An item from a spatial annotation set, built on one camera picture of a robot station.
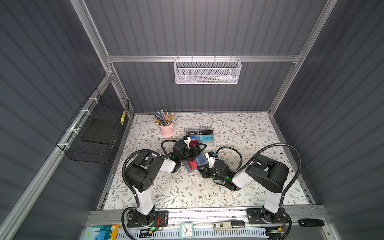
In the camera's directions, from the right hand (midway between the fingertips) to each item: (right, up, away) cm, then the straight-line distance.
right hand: (198, 169), depth 88 cm
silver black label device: (+18, -19, -21) cm, 34 cm away
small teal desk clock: (-5, -23, -19) cm, 30 cm away
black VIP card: (-4, +21, +11) cm, 24 cm away
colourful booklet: (-46, -24, -19) cm, 56 cm away
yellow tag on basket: (-42, +31, -6) cm, 52 cm away
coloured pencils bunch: (-24, +31, +14) cm, 41 cm away
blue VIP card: (-2, +18, +10) cm, 21 cm away
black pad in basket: (-50, +24, -11) cm, 57 cm away
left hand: (+4, +12, +2) cm, 13 cm away
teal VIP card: (+6, +18, +11) cm, 22 cm away
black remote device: (+55, -21, -17) cm, 61 cm away
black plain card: (+6, +22, +11) cm, 25 cm away
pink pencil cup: (-21, +23, +16) cm, 35 cm away
